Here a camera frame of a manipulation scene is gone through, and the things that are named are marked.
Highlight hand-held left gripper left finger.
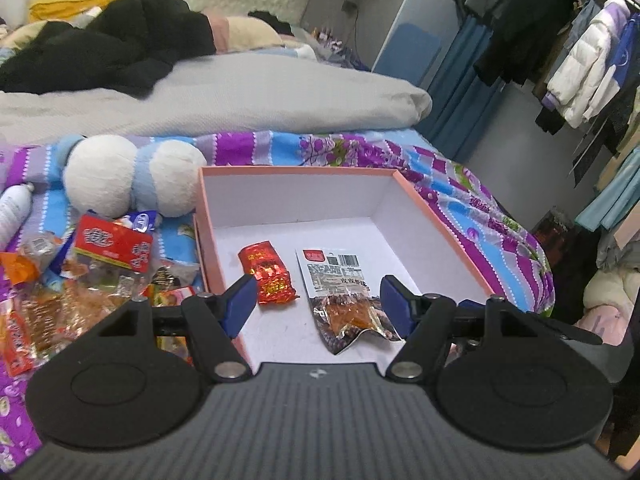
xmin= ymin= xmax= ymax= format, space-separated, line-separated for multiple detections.
xmin=92 ymin=274 xmax=258 ymax=384

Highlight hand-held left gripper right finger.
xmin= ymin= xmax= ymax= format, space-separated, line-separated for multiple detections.
xmin=379 ymin=275 xmax=603 ymax=381

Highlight red foil snack packet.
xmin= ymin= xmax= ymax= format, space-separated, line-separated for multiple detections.
xmin=237 ymin=241 xmax=300 ymax=306

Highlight clear white label snack packet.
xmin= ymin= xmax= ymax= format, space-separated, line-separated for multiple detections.
xmin=295 ymin=247 xmax=401 ymax=356

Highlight pink cardboard box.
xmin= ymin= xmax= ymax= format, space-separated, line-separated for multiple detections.
xmin=194 ymin=166 xmax=506 ymax=366

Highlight blue white snack packet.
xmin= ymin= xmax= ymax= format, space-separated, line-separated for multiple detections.
xmin=120 ymin=210 xmax=162 ymax=233

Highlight red white snack packet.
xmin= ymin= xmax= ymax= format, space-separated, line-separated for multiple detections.
xmin=74 ymin=214 xmax=153 ymax=272

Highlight pile of snack packets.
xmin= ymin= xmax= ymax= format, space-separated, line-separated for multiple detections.
xmin=0 ymin=227 xmax=201 ymax=378

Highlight orange snack packet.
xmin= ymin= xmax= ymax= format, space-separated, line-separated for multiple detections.
xmin=0 ymin=252 xmax=41 ymax=286

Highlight purple blue patterned bedsheet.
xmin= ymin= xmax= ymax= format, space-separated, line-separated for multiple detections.
xmin=0 ymin=130 xmax=556 ymax=466

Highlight white blue plush toy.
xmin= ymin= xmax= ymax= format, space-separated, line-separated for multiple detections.
xmin=52 ymin=134 xmax=208 ymax=218

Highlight grey duvet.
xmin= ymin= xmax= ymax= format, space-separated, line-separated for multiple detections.
xmin=0 ymin=52 xmax=433 ymax=141

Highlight blue curtain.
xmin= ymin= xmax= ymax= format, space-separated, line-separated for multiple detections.
xmin=430 ymin=15 xmax=496 ymax=166

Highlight teal hanging garment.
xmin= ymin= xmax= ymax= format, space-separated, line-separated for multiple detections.
xmin=575 ymin=160 xmax=640 ymax=231

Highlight white spray bottle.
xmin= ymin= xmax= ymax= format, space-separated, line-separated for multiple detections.
xmin=0 ymin=183 xmax=36 ymax=252

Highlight blue board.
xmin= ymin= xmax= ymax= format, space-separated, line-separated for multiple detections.
xmin=372 ymin=22 xmax=443 ymax=86

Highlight beige pillow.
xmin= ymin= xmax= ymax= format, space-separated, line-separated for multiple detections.
xmin=225 ymin=16 xmax=283 ymax=51

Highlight row of small bottles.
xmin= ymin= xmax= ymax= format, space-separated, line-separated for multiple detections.
xmin=312 ymin=25 xmax=371 ymax=71

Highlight pink pillow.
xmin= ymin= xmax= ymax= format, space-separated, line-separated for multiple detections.
xmin=207 ymin=12 xmax=231 ymax=51

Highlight small black garment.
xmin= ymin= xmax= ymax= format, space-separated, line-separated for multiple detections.
xmin=247 ymin=10 xmax=296 ymax=36

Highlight black coat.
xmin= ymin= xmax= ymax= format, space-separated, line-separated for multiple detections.
xmin=0 ymin=0 xmax=218 ymax=98

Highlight white grey cabinet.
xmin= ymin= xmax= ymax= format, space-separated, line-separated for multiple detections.
xmin=370 ymin=0 xmax=476 ymax=91

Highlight black hanging jacket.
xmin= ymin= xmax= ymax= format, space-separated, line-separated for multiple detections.
xmin=472 ymin=0 xmax=576 ymax=86

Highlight white puffer jacket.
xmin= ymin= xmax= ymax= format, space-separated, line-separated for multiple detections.
xmin=542 ymin=0 xmax=633 ymax=128

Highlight yellow pillow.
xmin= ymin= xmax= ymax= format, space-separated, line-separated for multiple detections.
xmin=29 ymin=0 xmax=141 ymax=23

